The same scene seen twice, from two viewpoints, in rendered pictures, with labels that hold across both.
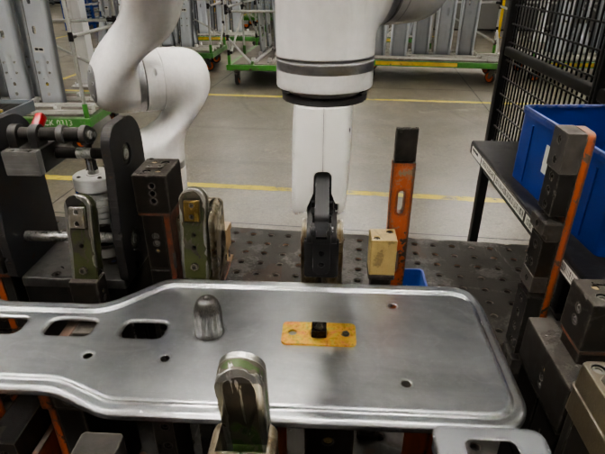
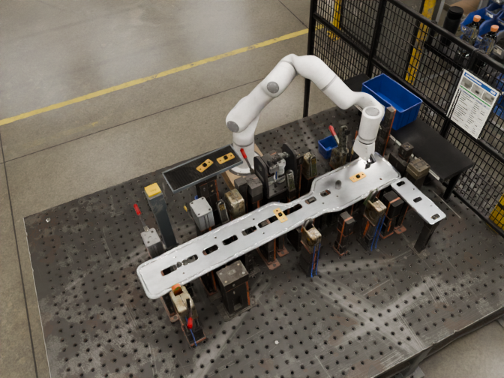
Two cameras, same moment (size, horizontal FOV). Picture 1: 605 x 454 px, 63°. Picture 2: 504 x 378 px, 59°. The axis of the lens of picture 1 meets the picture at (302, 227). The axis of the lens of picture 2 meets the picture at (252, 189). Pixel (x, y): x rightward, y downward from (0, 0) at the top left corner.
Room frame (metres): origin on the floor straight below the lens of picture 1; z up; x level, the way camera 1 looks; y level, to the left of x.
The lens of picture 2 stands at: (-0.55, 1.19, 2.74)
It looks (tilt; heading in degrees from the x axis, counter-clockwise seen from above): 51 degrees down; 330
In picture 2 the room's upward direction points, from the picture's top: 3 degrees counter-clockwise
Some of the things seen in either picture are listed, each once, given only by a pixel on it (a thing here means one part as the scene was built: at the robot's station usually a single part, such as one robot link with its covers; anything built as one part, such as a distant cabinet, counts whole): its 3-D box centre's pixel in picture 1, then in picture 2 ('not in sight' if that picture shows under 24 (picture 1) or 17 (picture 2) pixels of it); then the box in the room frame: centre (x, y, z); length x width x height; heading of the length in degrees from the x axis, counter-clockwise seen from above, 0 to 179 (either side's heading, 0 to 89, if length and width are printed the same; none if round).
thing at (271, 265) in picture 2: not in sight; (266, 240); (0.47, 0.53, 0.84); 0.17 x 0.06 x 0.29; 177
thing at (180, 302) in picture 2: not in sight; (188, 316); (0.32, 1.04, 0.88); 0.15 x 0.11 x 0.36; 177
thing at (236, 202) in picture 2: not in sight; (236, 220); (0.64, 0.60, 0.89); 0.13 x 0.11 x 0.38; 177
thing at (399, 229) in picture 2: not in sight; (401, 209); (0.24, -0.16, 0.84); 0.11 x 0.06 x 0.29; 177
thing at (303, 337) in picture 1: (319, 331); (358, 176); (0.45, -0.02, 1.01); 0.08 x 0.04 x 0.01; 87
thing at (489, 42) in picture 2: not in sight; (487, 46); (0.41, -0.66, 1.53); 0.06 x 0.06 x 0.20
